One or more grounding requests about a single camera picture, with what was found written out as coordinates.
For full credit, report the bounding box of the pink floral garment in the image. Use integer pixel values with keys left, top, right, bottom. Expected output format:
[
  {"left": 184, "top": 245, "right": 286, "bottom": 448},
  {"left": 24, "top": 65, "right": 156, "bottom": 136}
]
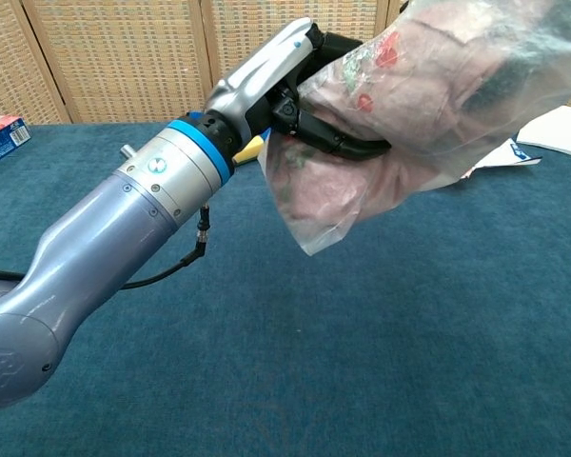
[{"left": 266, "top": 7, "right": 571, "bottom": 232}]

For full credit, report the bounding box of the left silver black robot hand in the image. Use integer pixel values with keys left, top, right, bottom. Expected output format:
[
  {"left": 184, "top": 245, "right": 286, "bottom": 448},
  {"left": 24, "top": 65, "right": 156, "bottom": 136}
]
[{"left": 189, "top": 17, "right": 391, "bottom": 166}]

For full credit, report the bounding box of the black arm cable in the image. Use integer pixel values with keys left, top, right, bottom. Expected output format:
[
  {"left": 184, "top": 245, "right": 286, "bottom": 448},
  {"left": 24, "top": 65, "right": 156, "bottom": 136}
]
[{"left": 0, "top": 202, "right": 211, "bottom": 290}]

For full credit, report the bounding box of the yellow sponge block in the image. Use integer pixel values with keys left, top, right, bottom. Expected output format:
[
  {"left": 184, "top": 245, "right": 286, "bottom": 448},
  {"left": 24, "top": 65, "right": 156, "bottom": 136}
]
[{"left": 232, "top": 135, "right": 268, "bottom": 166}]

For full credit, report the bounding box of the woven wicker folding screen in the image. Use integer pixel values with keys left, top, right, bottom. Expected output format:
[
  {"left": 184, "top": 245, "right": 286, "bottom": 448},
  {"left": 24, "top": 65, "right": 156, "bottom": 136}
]
[{"left": 0, "top": 0, "right": 571, "bottom": 126}]

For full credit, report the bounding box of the white yellow notebook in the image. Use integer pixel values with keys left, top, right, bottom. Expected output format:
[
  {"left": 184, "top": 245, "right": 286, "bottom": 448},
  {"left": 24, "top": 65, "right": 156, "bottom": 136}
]
[{"left": 516, "top": 105, "right": 571, "bottom": 160}]

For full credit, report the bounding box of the blue pink cardboard box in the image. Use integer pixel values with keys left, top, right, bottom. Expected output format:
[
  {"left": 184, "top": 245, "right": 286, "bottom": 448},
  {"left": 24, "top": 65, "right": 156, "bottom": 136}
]
[{"left": 0, "top": 113, "right": 32, "bottom": 172}]

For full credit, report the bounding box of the translucent zipper plastic bag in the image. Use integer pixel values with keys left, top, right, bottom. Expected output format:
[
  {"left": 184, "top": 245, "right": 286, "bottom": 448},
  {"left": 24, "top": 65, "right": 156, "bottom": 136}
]
[{"left": 259, "top": 0, "right": 571, "bottom": 257}]

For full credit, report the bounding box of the white blue plastic packet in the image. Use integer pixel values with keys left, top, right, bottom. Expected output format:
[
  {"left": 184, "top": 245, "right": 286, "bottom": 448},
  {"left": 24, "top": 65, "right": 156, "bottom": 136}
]
[{"left": 465, "top": 139, "right": 542, "bottom": 180}]

